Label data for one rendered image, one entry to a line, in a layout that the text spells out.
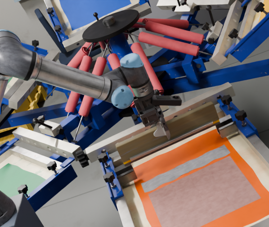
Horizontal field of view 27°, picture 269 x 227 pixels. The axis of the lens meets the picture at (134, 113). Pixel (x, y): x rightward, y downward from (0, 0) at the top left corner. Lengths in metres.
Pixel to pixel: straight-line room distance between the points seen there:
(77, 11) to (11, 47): 1.93
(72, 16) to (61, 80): 1.89
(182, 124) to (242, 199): 0.40
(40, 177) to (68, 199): 1.62
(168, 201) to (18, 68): 0.73
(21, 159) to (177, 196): 1.03
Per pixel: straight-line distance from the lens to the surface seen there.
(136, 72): 2.01
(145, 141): 2.15
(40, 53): 3.44
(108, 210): 3.89
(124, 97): 1.86
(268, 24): 2.37
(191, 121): 2.16
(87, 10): 3.68
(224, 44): 2.55
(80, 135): 2.83
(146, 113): 2.08
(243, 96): 4.49
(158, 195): 2.12
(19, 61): 1.78
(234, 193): 1.98
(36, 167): 2.70
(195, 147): 2.29
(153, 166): 2.28
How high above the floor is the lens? 2.16
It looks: 26 degrees down
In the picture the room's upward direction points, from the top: 25 degrees counter-clockwise
